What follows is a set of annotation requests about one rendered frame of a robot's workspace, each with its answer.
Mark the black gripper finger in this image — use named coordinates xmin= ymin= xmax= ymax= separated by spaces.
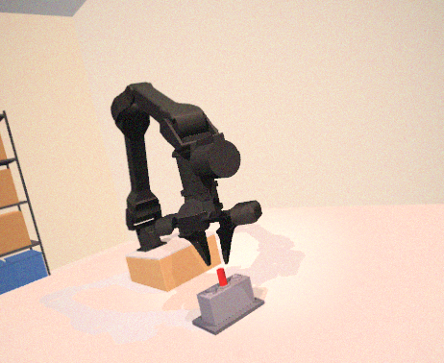
xmin=215 ymin=225 xmax=237 ymax=265
xmin=178 ymin=231 xmax=211 ymax=267

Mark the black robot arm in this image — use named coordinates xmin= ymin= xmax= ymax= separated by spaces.
xmin=111 ymin=82 xmax=241 ymax=253

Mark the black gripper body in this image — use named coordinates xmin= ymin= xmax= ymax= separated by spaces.
xmin=154 ymin=179 xmax=262 ymax=237

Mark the red peg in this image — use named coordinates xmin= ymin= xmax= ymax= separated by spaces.
xmin=216 ymin=268 xmax=228 ymax=287

